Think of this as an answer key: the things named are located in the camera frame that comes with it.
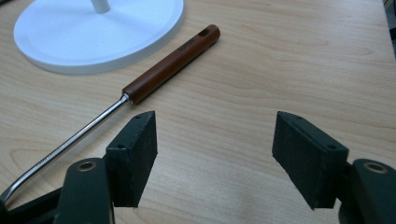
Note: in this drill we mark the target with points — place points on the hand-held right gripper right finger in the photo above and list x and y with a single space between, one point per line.
308 165

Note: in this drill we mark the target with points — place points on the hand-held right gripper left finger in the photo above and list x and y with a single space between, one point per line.
132 161

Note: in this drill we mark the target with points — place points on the white utensil rack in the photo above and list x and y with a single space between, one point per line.
93 40

